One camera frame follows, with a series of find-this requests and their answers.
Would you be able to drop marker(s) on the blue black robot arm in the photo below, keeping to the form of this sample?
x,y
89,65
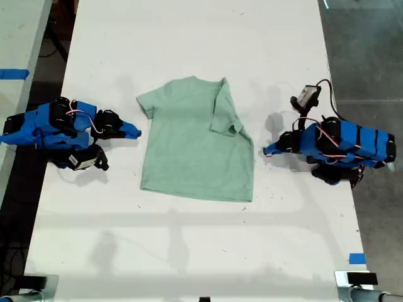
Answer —
x,y
349,141
37,126

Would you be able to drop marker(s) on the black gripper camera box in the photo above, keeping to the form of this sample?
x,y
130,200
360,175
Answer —
x,y
307,96
82,158

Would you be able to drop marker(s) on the long blue tape strip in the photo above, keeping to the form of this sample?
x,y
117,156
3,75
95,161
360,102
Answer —
x,y
14,74

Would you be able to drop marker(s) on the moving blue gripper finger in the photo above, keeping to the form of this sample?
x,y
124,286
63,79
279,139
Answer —
x,y
129,134
277,153

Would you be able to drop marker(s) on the black camera stalk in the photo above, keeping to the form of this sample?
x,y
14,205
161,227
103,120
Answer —
x,y
102,160
303,116

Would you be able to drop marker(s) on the white metal table bracket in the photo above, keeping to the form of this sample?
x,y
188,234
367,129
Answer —
x,y
341,287

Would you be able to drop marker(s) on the small black clip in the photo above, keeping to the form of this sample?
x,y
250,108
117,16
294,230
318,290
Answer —
x,y
204,299

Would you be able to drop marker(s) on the short blue tape strip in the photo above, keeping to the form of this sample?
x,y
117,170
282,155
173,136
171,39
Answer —
x,y
357,258

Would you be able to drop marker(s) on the small black box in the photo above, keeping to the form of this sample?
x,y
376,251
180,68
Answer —
x,y
362,278
35,282

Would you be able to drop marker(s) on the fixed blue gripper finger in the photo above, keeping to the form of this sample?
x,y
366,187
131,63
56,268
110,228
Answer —
x,y
273,148
130,127

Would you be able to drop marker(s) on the grey metal table bracket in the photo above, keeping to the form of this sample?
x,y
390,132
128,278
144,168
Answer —
x,y
52,287

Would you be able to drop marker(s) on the pale green T-shirt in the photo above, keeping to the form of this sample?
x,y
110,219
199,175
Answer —
x,y
192,151

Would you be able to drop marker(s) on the white side table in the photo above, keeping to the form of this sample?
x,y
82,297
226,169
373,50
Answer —
x,y
19,37

